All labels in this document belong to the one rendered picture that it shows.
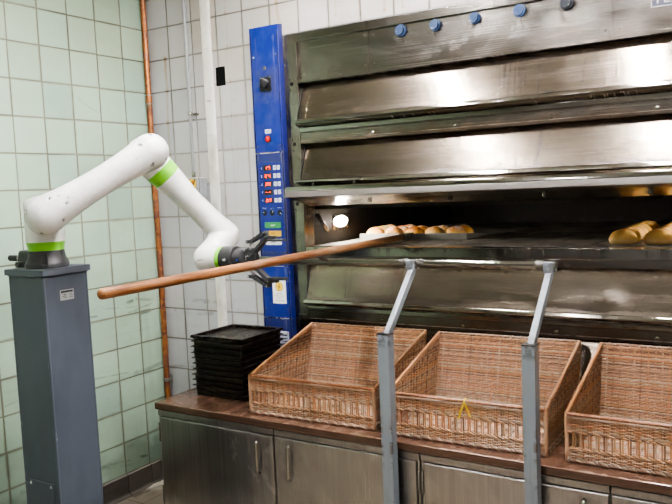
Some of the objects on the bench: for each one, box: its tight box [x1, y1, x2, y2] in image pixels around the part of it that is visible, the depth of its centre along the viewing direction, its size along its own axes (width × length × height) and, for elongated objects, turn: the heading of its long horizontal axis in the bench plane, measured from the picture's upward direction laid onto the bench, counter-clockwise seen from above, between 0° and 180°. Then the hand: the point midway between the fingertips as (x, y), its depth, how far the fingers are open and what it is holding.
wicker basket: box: [395, 331, 582, 458], centre depth 260 cm, size 49×56×28 cm
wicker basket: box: [248, 322, 427, 431], centre depth 292 cm, size 49×56×28 cm
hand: (282, 259), depth 260 cm, fingers open, 13 cm apart
